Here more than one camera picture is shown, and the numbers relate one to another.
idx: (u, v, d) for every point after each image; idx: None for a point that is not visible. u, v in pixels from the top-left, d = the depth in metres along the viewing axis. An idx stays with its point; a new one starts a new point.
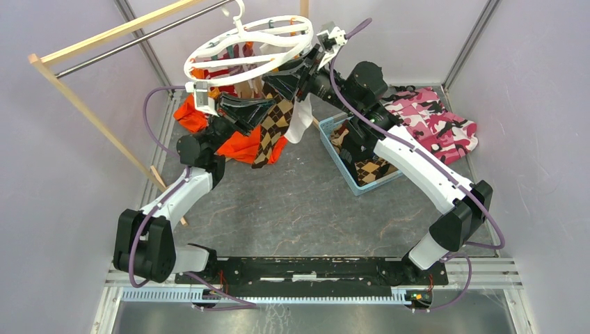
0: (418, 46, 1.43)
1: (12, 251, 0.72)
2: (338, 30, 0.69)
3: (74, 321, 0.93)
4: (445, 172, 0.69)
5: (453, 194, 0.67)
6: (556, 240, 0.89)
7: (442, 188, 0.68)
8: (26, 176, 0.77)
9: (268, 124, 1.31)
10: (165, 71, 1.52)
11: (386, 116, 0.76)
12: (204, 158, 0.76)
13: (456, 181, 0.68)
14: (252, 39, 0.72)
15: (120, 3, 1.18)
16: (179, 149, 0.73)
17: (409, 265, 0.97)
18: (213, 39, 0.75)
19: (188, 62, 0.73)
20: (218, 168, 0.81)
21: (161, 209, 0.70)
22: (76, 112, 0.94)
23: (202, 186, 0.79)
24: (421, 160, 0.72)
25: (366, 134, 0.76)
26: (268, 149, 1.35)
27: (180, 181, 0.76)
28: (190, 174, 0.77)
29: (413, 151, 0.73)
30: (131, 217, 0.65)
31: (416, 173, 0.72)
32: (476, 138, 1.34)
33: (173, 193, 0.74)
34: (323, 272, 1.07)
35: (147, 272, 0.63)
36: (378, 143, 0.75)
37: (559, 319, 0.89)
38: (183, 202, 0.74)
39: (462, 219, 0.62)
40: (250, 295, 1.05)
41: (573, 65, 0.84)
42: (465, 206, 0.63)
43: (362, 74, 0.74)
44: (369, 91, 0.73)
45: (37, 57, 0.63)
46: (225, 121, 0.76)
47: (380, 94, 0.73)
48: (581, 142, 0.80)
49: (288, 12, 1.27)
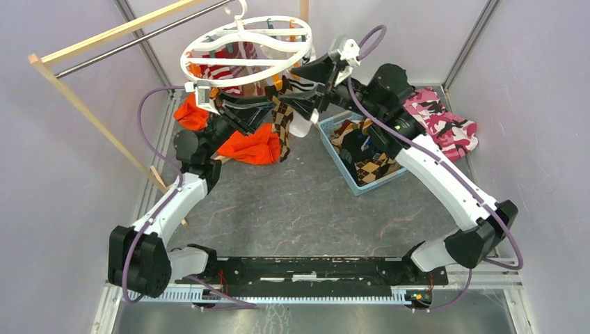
0: (418, 46, 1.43)
1: (12, 250, 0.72)
2: (351, 50, 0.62)
3: (74, 321, 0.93)
4: (470, 188, 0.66)
5: (477, 212, 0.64)
6: (556, 240, 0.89)
7: (466, 205, 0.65)
8: (26, 176, 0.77)
9: (279, 118, 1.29)
10: (165, 71, 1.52)
11: (412, 122, 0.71)
12: (200, 156, 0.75)
13: (481, 199, 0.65)
14: (249, 39, 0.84)
15: (120, 3, 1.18)
16: (175, 146, 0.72)
17: (408, 264, 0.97)
18: (209, 34, 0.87)
19: (184, 56, 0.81)
20: (215, 170, 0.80)
21: (154, 225, 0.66)
22: (76, 112, 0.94)
23: (195, 194, 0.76)
24: (446, 173, 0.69)
25: (389, 140, 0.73)
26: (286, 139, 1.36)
27: (172, 192, 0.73)
28: (182, 182, 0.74)
29: (439, 163, 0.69)
30: (122, 234, 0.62)
31: (439, 186, 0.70)
32: (476, 138, 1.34)
33: (165, 204, 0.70)
34: (323, 272, 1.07)
35: (141, 287, 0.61)
36: (402, 152, 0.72)
37: (560, 319, 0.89)
38: (177, 213, 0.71)
39: (484, 239, 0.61)
40: (249, 296, 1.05)
41: (573, 65, 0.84)
42: (489, 226, 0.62)
43: (385, 76, 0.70)
44: (392, 94, 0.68)
45: (37, 57, 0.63)
46: (225, 120, 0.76)
47: (405, 97, 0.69)
48: (581, 143, 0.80)
49: (287, 11, 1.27)
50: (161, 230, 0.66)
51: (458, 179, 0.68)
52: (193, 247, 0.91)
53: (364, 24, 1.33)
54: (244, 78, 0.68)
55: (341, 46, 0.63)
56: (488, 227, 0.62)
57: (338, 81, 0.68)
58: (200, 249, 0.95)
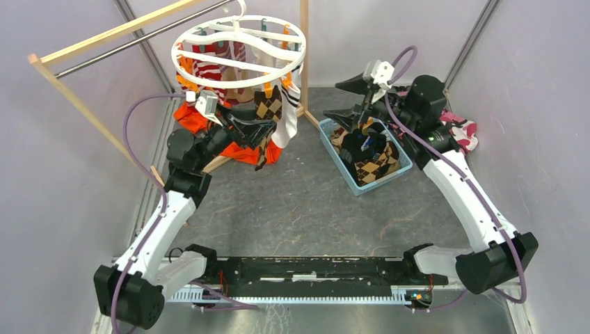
0: (419, 46, 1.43)
1: (12, 250, 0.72)
2: (382, 76, 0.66)
3: (74, 322, 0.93)
4: (490, 211, 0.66)
5: (491, 236, 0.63)
6: (556, 241, 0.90)
7: (483, 227, 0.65)
8: (26, 176, 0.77)
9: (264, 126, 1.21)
10: (165, 71, 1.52)
11: (446, 137, 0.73)
12: (191, 161, 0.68)
13: (500, 224, 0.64)
14: (244, 40, 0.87)
15: (120, 3, 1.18)
16: (169, 144, 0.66)
17: (410, 261, 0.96)
18: (202, 26, 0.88)
19: (174, 48, 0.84)
20: (204, 182, 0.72)
21: (138, 262, 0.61)
22: (76, 112, 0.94)
23: (182, 216, 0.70)
24: (469, 192, 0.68)
25: (420, 150, 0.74)
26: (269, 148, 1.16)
27: (156, 219, 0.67)
28: (165, 205, 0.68)
29: (464, 180, 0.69)
30: (107, 275, 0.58)
31: (460, 204, 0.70)
32: (476, 138, 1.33)
33: (149, 236, 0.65)
34: (323, 272, 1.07)
35: (134, 321, 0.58)
36: (431, 163, 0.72)
37: (559, 319, 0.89)
38: (162, 243, 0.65)
39: (493, 264, 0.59)
40: (242, 296, 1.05)
41: (573, 65, 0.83)
42: (501, 252, 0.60)
43: (420, 84, 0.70)
44: (425, 102, 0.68)
45: (37, 57, 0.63)
46: (225, 131, 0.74)
47: (439, 106, 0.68)
48: (581, 143, 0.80)
49: (288, 12, 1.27)
50: (145, 268, 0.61)
51: (480, 198, 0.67)
52: (192, 253, 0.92)
53: (364, 25, 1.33)
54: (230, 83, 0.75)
55: (373, 70, 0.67)
56: (501, 253, 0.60)
57: (373, 100, 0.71)
58: (196, 254, 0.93)
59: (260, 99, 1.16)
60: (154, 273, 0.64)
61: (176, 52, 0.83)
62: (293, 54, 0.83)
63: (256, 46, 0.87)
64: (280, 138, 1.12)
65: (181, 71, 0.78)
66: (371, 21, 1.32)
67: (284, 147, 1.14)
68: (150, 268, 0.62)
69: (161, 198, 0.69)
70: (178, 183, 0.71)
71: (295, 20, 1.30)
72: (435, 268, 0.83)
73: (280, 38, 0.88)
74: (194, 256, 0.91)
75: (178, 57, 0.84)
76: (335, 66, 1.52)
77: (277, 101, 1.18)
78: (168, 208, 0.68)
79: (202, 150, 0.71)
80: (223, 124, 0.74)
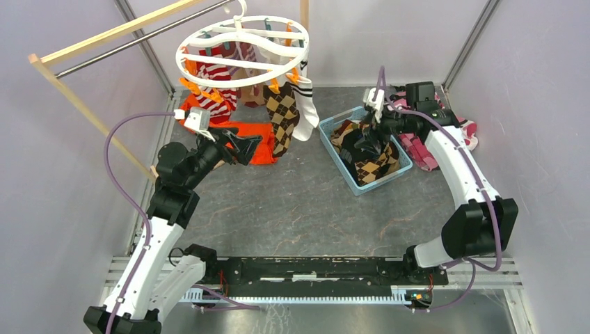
0: (419, 46, 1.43)
1: (12, 250, 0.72)
2: (371, 94, 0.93)
3: (74, 322, 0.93)
4: (476, 174, 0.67)
5: (472, 195, 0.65)
6: (556, 240, 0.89)
7: (466, 187, 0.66)
8: (26, 177, 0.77)
9: (279, 120, 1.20)
10: (165, 71, 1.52)
11: (448, 115, 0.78)
12: (181, 176, 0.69)
13: (483, 185, 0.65)
14: (248, 40, 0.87)
15: (120, 3, 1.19)
16: (161, 155, 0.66)
17: (410, 257, 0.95)
18: (205, 29, 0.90)
19: (179, 52, 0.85)
20: (190, 202, 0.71)
21: (125, 303, 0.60)
22: (76, 112, 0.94)
23: (168, 244, 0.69)
24: (461, 159, 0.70)
25: (423, 124, 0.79)
26: (285, 140, 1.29)
27: (140, 252, 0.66)
28: (149, 236, 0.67)
29: (457, 148, 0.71)
30: (96, 319, 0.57)
31: (449, 168, 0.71)
32: (476, 138, 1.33)
33: (136, 272, 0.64)
34: (323, 272, 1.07)
35: None
36: (430, 135, 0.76)
37: (560, 319, 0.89)
38: (149, 277, 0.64)
39: (469, 217, 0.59)
40: (239, 296, 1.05)
41: (573, 65, 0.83)
42: (479, 209, 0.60)
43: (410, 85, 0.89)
44: (413, 88, 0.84)
45: (37, 57, 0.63)
46: (216, 146, 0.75)
47: (427, 90, 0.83)
48: (581, 142, 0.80)
49: (288, 11, 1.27)
50: (133, 308, 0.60)
51: (467, 163, 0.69)
52: (190, 259, 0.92)
53: (364, 25, 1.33)
54: (233, 82, 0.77)
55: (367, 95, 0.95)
56: (479, 211, 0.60)
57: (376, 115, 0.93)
58: (195, 259, 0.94)
59: (268, 93, 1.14)
60: (145, 307, 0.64)
61: (181, 56, 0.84)
62: (296, 51, 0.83)
63: (260, 45, 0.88)
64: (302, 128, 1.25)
65: (186, 74, 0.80)
66: (371, 21, 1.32)
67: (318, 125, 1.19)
68: (139, 307, 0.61)
69: (145, 229, 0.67)
70: (165, 202, 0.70)
71: (294, 20, 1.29)
72: (432, 259, 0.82)
73: (284, 36, 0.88)
74: (195, 263, 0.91)
75: (182, 60, 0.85)
76: (335, 66, 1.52)
77: (289, 97, 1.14)
78: (152, 239, 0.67)
79: (193, 166, 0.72)
80: (215, 138, 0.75)
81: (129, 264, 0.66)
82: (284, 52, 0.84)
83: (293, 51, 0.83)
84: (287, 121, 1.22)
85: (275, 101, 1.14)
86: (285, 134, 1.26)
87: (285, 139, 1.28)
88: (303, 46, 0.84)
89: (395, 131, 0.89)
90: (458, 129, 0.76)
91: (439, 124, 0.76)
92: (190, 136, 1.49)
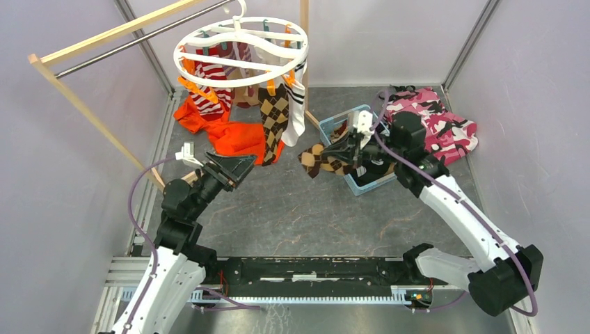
0: (419, 46, 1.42)
1: (13, 250, 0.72)
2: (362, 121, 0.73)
3: (74, 323, 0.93)
4: (490, 228, 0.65)
5: (495, 253, 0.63)
6: (556, 241, 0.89)
7: (485, 245, 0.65)
8: (26, 175, 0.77)
9: (270, 124, 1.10)
10: (165, 71, 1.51)
11: (435, 164, 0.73)
12: (185, 209, 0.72)
13: (501, 239, 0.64)
14: (245, 40, 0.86)
15: (120, 3, 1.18)
16: (166, 191, 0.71)
17: (409, 262, 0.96)
18: (203, 28, 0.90)
19: (177, 51, 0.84)
20: (194, 233, 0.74)
21: (131, 330, 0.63)
22: (76, 112, 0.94)
23: (173, 272, 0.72)
24: (467, 213, 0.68)
25: (413, 179, 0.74)
26: (274, 145, 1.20)
27: (147, 280, 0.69)
28: (156, 265, 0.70)
29: (459, 202, 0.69)
30: None
31: (458, 224, 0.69)
32: (476, 138, 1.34)
33: (142, 299, 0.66)
34: (323, 272, 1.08)
35: None
36: (424, 190, 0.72)
37: (561, 319, 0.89)
38: (156, 304, 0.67)
39: (501, 280, 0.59)
40: (239, 296, 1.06)
41: (572, 66, 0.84)
42: (508, 268, 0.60)
43: (399, 117, 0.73)
44: (408, 134, 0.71)
45: (37, 57, 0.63)
46: (213, 177, 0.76)
47: (420, 136, 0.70)
48: (581, 143, 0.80)
49: (288, 12, 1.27)
50: None
51: (478, 218, 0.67)
52: (188, 266, 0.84)
53: (365, 25, 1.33)
54: (227, 83, 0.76)
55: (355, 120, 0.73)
56: (509, 271, 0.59)
57: (362, 145, 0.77)
58: (193, 264, 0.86)
59: (263, 97, 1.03)
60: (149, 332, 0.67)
61: (178, 54, 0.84)
62: (296, 51, 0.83)
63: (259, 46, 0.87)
64: (289, 136, 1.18)
65: (184, 73, 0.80)
66: (371, 22, 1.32)
67: (293, 145, 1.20)
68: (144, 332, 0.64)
69: (152, 257, 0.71)
70: (172, 234, 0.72)
71: (294, 21, 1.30)
72: (441, 275, 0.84)
73: (283, 37, 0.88)
74: (192, 271, 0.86)
75: (181, 60, 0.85)
76: (334, 66, 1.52)
77: (283, 99, 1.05)
78: (158, 267, 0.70)
79: (195, 199, 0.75)
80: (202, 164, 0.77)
81: (136, 291, 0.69)
82: (283, 54, 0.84)
83: (292, 53, 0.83)
84: (279, 125, 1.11)
85: (269, 104, 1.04)
86: (275, 139, 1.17)
87: (275, 145, 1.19)
88: (302, 49, 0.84)
89: (376, 158, 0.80)
90: (451, 177, 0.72)
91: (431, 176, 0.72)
92: (190, 136, 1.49)
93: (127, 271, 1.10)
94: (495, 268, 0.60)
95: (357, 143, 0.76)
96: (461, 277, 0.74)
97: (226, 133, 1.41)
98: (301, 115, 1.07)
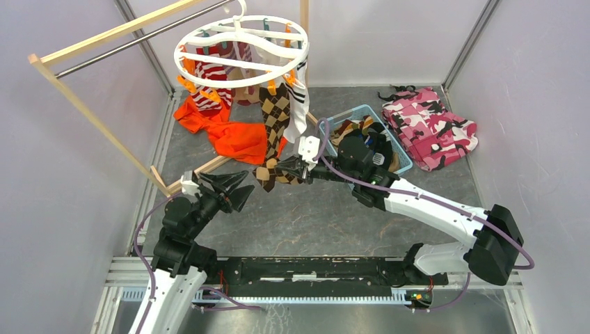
0: (419, 46, 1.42)
1: (13, 250, 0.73)
2: (307, 149, 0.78)
3: (74, 323, 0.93)
4: (455, 207, 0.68)
5: (472, 227, 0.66)
6: (556, 242, 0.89)
7: (459, 224, 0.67)
8: (27, 176, 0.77)
9: (272, 122, 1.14)
10: (165, 70, 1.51)
11: (386, 175, 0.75)
12: (184, 228, 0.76)
13: (469, 213, 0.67)
14: (245, 40, 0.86)
15: (120, 3, 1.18)
16: (168, 209, 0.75)
17: (408, 271, 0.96)
18: (203, 27, 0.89)
19: (177, 51, 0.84)
20: (190, 252, 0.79)
21: None
22: (76, 112, 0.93)
23: (172, 292, 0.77)
24: (430, 202, 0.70)
25: (373, 197, 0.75)
26: (277, 142, 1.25)
27: (147, 305, 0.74)
28: (154, 288, 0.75)
29: (419, 197, 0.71)
30: None
31: (426, 216, 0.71)
32: (476, 137, 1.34)
33: (143, 323, 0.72)
34: (323, 272, 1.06)
35: None
36: (385, 201, 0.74)
37: (561, 319, 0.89)
38: (156, 325, 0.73)
39: (490, 249, 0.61)
40: (239, 296, 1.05)
41: (573, 67, 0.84)
42: (490, 236, 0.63)
43: (347, 148, 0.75)
44: (357, 161, 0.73)
45: (37, 57, 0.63)
46: (213, 198, 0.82)
47: (369, 159, 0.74)
48: (581, 143, 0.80)
49: (288, 11, 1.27)
50: None
51: (442, 204, 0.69)
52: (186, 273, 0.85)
53: (365, 25, 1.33)
54: (228, 83, 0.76)
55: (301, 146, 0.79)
56: (490, 239, 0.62)
57: (310, 166, 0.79)
58: (193, 269, 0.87)
59: (264, 95, 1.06)
60: None
61: (179, 54, 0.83)
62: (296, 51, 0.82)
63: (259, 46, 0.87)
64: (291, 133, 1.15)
65: (184, 73, 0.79)
66: (371, 22, 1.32)
67: (295, 141, 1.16)
68: None
69: (149, 281, 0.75)
70: (168, 253, 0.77)
71: (294, 20, 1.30)
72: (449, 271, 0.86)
73: (283, 37, 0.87)
74: (192, 276, 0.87)
75: (181, 60, 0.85)
76: (334, 65, 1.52)
77: (284, 98, 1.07)
78: (157, 290, 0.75)
79: (195, 218, 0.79)
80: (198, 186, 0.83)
81: (138, 313, 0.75)
82: (284, 53, 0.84)
83: (292, 52, 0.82)
84: (280, 123, 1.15)
85: (270, 104, 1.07)
86: (277, 137, 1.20)
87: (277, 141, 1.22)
88: (302, 49, 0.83)
89: (325, 177, 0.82)
90: (403, 179, 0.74)
91: (385, 186, 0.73)
92: (190, 136, 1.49)
93: (127, 271, 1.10)
94: (478, 242, 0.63)
95: (305, 165, 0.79)
96: (460, 261, 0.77)
97: (226, 133, 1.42)
98: (301, 113, 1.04)
